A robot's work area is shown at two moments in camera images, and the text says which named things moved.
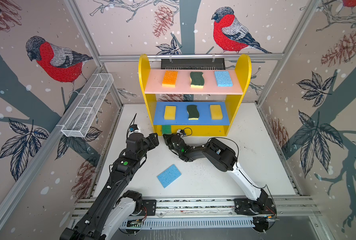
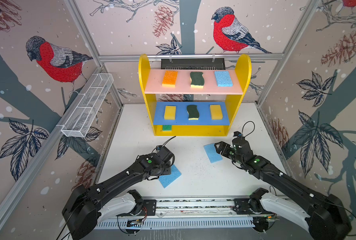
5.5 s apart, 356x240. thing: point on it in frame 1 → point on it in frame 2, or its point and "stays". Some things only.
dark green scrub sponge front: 197,80 stays
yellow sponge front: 216,113 stays
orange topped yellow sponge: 170,78 stays
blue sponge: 223,78 stays
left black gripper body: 145,144 → 165,169
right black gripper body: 169,143 → 237,159
